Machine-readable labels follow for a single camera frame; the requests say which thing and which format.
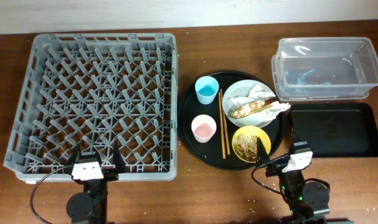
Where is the clear plastic bin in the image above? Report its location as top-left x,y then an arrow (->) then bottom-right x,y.
272,37 -> 378,101

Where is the grey round plate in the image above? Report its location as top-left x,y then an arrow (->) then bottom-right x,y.
222,80 -> 273,128

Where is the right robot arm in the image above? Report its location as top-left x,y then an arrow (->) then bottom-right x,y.
251,139 -> 330,223

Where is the wooden chopstick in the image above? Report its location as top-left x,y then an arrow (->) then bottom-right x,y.
218,91 -> 226,159
219,89 -> 230,155

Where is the blue plastic cup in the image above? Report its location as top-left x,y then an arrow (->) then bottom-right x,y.
195,76 -> 219,105

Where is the black rectangular tray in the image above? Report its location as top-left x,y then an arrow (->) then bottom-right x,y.
290,103 -> 378,157

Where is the pink plastic cup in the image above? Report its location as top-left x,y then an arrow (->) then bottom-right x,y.
191,114 -> 217,143

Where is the grey dishwasher rack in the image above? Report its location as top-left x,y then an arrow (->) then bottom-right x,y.
3,33 -> 178,183

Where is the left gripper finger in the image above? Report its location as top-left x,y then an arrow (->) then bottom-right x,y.
113,140 -> 126,173
65,144 -> 81,174

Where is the food scraps and rice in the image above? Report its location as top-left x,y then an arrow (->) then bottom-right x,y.
234,134 -> 258,162

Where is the yellow bowl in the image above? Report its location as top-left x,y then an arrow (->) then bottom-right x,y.
232,126 -> 271,164

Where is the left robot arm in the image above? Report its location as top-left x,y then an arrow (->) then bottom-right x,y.
65,141 -> 126,223

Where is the round black tray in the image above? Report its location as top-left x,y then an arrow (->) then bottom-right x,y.
177,71 -> 286,170

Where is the foil paper wrapper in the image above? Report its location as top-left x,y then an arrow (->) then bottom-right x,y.
227,84 -> 291,121

